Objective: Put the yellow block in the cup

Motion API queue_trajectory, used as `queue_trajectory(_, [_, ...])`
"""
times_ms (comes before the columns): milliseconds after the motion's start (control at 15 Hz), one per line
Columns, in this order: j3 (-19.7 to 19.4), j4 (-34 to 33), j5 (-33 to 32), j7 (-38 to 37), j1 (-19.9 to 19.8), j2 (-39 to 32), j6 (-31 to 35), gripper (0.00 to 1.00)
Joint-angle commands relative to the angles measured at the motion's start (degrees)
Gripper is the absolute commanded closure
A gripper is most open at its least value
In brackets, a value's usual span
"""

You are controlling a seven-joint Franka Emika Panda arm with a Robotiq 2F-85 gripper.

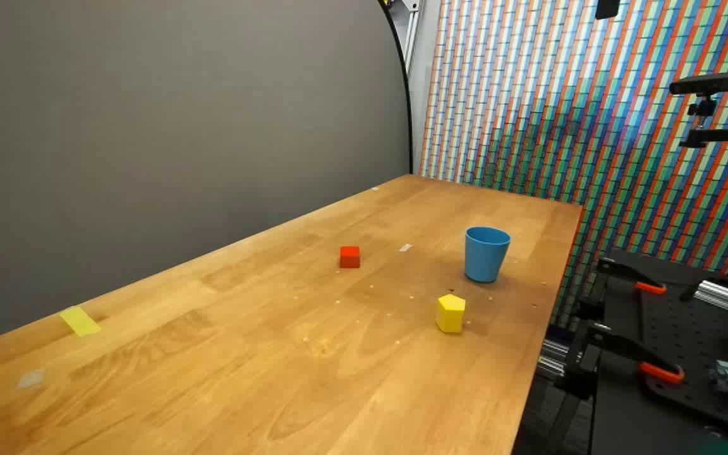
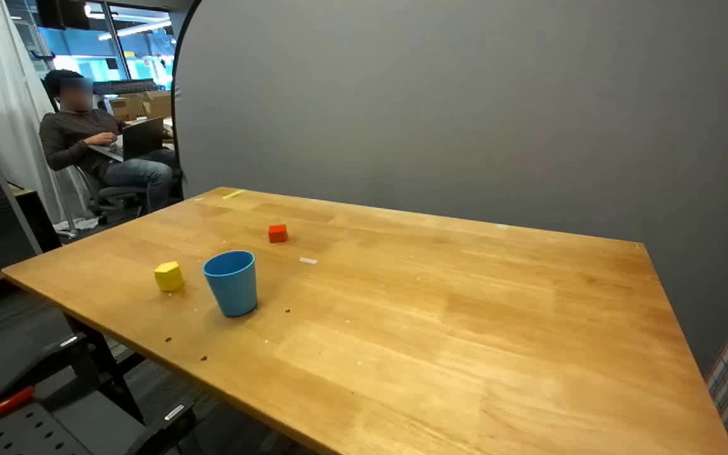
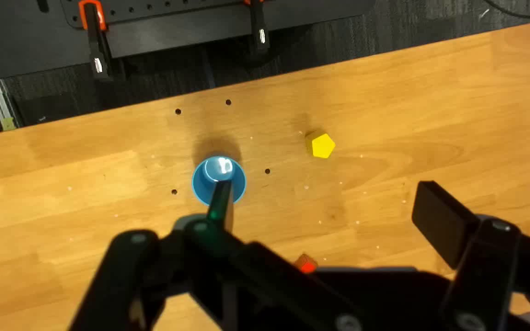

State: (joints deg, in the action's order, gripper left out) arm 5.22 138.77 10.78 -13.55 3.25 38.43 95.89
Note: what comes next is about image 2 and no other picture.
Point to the yellow block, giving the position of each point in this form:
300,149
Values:
168,276

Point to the red block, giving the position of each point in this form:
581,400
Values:
276,234

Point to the blue plastic cup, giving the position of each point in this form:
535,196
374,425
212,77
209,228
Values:
231,285

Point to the white tape scrap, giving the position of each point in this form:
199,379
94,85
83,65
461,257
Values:
309,261

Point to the grey backdrop panel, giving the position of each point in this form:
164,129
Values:
482,118

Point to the seated person with blurred face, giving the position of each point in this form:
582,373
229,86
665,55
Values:
101,142

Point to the white curtain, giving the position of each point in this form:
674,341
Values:
12,92

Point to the black table leg frame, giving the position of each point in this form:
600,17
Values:
101,368

